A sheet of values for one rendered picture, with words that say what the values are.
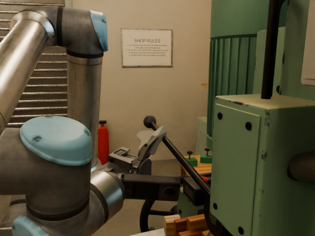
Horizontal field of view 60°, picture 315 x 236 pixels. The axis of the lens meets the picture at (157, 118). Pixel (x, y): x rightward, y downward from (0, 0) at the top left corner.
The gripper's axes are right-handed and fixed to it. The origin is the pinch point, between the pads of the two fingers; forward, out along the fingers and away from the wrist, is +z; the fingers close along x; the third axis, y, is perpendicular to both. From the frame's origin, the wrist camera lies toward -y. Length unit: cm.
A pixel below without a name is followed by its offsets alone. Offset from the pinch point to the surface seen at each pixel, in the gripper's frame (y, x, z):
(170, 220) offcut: -3.9, 16.3, -3.0
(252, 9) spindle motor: -17.1, -33.7, -6.3
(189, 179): -3.2, 10.7, 8.7
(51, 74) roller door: 240, 35, 157
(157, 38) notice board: 151, -10, 247
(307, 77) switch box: -27.5, -27.6, -29.4
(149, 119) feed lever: 7.5, -6.7, 3.3
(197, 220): -11.1, 12.1, -3.9
